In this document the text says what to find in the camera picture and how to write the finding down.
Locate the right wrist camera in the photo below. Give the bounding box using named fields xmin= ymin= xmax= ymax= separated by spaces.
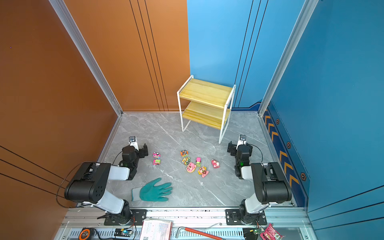
xmin=236 ymin=135 xmax=247 ymax=149

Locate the pink yellow flower toy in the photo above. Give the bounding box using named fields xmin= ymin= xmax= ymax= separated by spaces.
xmin=198 ymin=167 xmax=209 ymax=178

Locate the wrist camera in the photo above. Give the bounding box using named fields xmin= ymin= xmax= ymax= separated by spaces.
xmin=129 ymin=136 xmax=139 ymax=150
xmin=236 ymin=135 xmax=247 ymax=149

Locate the plastic bag with papers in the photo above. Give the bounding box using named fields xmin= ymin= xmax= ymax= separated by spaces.
xmin=140 ymin=219 xmax=173 ymax=240

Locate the pink toy car upper left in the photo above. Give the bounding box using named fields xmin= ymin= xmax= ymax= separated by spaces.
xmin=153 ymin=153 xmax=161 ymax=159

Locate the green rubber work glove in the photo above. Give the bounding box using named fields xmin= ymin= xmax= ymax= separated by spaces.
xmin=132 ymin=178 xmax=173 ymax=202

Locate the pink snack packet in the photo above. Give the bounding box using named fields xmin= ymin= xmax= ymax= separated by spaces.
xmin=260 ymin=224 xmax=284 ymax=240

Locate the pink green toy vehicle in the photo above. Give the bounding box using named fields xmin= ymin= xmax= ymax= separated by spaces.
xmin=196 ymin=157 xmax=201 ymax=168

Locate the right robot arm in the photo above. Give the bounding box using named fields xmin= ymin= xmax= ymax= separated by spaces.
xmin=227 ymin=139 xmax=293 ymax=225

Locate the orange tape measure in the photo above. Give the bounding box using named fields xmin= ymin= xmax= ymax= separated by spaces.
xmin=78 ymin=228 xmax=93 ymax=240

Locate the orange toy car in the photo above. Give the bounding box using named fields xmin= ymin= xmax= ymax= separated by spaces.
xmin=180 ymin=150 xmax=189 ymax=158

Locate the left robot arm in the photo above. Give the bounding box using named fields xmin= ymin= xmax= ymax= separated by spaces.
xmin=64 ymin=144 xmax=149 ymax=225

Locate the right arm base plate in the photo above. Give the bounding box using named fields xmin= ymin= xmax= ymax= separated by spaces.
xmin=225 ymin=209 xmax=267 ymax=226

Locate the red handled hex wrench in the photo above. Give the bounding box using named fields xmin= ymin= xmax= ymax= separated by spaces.
xmin=175 ymin=227 xmax=224 ymax=240

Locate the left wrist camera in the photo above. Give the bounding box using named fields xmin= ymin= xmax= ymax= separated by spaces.
xmin=129 ymin=136 xmax=139 ymax=150

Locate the pink strawberry bear toy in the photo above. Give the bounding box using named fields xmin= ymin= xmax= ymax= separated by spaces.
xmin=211 ymin=159 xmax=220 ymax=169

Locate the yellow wooden two-tier shelf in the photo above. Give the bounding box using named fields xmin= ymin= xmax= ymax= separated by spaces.
xmin=177 ymin=75 xmax=237 ymax=144

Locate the green orange toy truck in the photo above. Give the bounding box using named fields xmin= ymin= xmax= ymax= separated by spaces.
xmin=182 ymin=157 xmax=191 ymax=166

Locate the green circuit board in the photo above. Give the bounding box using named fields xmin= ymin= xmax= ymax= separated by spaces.
xmin=114 ymin=228 xmax=133 ymax=238

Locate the pink bear toy yellow base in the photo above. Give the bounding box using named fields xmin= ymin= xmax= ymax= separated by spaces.
xmin=186 ymin=162 xmax=197 ymax=173

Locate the small board right edge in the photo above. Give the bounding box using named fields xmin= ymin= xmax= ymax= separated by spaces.
xmin=243 ymin=228 xmax=259 ymax=240

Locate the pink green toy car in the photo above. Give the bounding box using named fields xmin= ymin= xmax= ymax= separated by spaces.
xmin=153 ymin=159 xmax=161 ymax=165

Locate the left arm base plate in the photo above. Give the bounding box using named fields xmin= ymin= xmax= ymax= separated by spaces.
xmin=104 ymin=209 xmax=147 ymax=227

